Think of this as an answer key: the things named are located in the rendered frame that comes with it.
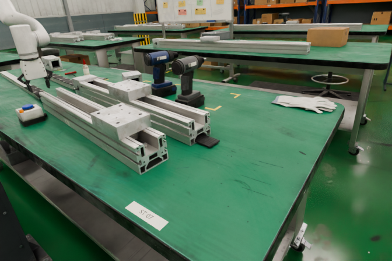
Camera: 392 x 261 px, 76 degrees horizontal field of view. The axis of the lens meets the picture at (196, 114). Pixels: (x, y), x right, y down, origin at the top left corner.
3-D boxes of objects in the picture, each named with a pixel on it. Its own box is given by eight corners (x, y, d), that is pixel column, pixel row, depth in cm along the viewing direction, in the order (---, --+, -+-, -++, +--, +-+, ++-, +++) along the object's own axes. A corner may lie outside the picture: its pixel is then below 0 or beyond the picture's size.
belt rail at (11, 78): (0, 76, 197) (-1, 71, 196) (7, 74, 199) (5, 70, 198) (38, 99, 134) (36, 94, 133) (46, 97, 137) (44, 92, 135)
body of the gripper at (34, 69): (38, 54, 132) (44, 75, 136) (16, 57, 125) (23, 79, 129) (42, 55, 127) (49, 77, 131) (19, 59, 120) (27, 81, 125)
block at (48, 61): (44, 70, 206) (40, 59, 202) (58, 67, 213) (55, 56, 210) (48, 71, 199) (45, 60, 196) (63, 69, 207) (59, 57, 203)
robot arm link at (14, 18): (25, 7, 138) (51, 48, 133) (-10, 9, 128) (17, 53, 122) (25, -6, 132) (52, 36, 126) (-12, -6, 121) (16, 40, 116)
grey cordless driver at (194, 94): (173, 110, 107) (167, 60, 99) (200, 97, 121) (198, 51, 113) (186, 114, 103) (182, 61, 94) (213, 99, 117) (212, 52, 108)
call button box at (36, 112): (19, 122, 106) (14, 108, 104) (44, 115, 112) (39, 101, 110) (24, 127, 101) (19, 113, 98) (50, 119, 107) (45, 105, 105)
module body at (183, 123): (83, 98, 131) (79, 82, 128) (101, 92, 138) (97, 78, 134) (190, 146, 79) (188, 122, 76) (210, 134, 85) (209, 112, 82)
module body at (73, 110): (44, 109, 119) (38, 92, 116) (65, 103, 125) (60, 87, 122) (140, 175, 67) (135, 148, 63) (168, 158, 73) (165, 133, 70)
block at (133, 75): (119, 90, 141) (116, 73, 137) (139, 86, 145) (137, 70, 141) (123, 94, 133) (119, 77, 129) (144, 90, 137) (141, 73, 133)
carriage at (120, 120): (94, 133, 79) (89, 113, 76) (125, 120, 86) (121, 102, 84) (121, 149, 69) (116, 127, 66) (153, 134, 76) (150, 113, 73)
